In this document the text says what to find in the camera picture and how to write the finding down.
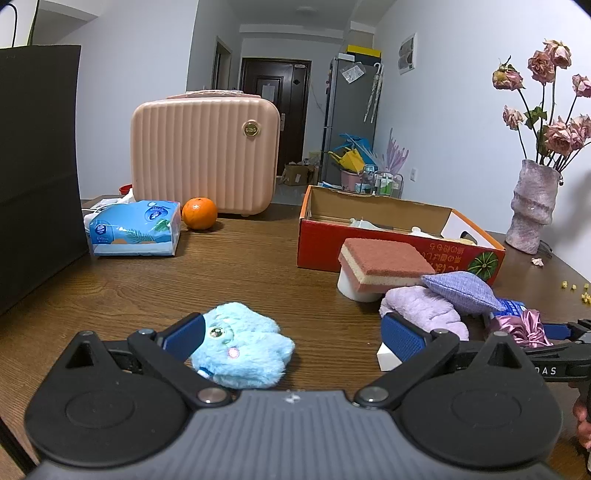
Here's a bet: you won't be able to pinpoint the pink satin scrunchie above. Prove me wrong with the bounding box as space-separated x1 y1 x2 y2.
489 309 552 349

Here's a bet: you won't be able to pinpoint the pink ceramic vase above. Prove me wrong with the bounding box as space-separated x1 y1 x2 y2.
505 159 561 255

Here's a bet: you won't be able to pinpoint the grey refrigerator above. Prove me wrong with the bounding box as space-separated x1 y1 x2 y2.
320 54 383 185

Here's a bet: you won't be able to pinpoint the yellow flower crumbs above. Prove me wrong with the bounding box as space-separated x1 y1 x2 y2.
561 281 591 305

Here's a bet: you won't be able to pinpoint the pink ribbed small suitcase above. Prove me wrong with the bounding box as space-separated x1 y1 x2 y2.
130 90 280 216

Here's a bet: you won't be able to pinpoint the white wedge sponge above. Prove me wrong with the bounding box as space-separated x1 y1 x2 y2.
377 343 403 372

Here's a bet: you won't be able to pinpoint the orange fruit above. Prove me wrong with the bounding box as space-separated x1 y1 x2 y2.
181 197 217 230

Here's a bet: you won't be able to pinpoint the black paper shopping bag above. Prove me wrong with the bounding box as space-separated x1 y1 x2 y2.
0 0 90 315

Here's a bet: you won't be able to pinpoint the dark brown entrance door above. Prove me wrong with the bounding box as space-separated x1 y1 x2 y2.
239 57 311 176

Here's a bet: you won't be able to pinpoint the brown cardboard box on floor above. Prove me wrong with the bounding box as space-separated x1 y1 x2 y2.
281 164 318 186

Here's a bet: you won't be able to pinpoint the person's right hand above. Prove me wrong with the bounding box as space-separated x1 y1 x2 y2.
572 397 591 451

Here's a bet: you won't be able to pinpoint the white round sponge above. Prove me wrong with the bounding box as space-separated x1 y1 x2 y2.
337 267 383 303

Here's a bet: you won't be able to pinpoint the lavender drawstring pouch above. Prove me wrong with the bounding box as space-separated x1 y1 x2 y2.
422 271 503 315

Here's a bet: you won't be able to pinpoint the wire rack with bottles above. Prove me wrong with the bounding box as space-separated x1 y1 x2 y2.
356 171 404 199

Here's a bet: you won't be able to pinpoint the pink scouring sponge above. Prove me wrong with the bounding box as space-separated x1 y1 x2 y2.
339 238 435 294

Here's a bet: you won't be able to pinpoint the yellow bag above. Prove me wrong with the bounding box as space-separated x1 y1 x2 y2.
329 149 366 174

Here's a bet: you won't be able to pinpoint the white wall panel box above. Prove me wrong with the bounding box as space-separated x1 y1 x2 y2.
398 34 417 75

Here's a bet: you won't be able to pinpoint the blue tissue pack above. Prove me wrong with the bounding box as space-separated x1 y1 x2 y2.
84 200 181 257

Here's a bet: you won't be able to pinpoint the blue wet wipes packet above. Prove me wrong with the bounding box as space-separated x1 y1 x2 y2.
495 299 527 317

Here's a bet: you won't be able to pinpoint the dried pink roses bouquet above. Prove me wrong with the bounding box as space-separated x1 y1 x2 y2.
491 40 590 173

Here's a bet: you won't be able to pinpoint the red cardboard box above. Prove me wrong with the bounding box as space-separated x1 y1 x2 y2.
297 186 506 284

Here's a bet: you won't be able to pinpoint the lilac fluffy towel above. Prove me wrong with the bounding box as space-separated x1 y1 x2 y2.
379 286 469 341

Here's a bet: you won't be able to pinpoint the light blue plush toy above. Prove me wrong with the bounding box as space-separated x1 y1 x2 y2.
190 302 296 390

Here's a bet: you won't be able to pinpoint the white and yellow plush alpaca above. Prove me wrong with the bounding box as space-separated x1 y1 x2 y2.
348 217 479 246

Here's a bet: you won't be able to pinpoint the yellow box on refrigerator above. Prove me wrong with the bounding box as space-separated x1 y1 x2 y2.
346 44 382 58

